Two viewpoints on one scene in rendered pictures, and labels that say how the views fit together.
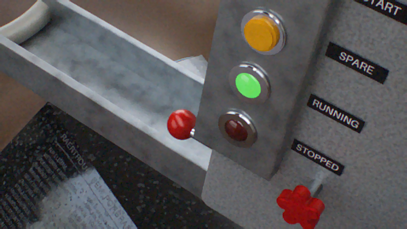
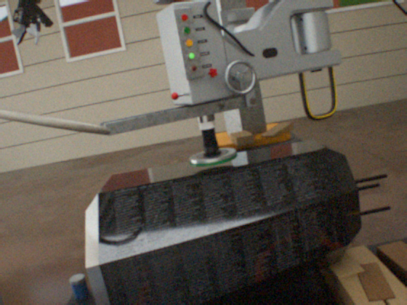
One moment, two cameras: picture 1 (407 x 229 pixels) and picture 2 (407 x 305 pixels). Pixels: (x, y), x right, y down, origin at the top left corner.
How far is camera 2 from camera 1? 147 cm
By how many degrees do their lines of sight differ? 53
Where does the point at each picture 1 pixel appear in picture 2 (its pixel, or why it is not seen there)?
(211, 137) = (190, 75)
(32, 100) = not seen: outside the picture
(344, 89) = (203, 48)
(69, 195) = (137, 198)
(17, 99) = not seen: outside the picture
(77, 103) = (144, 120)
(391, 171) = (217, 58)
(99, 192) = (145, 187)
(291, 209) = (212, 72)
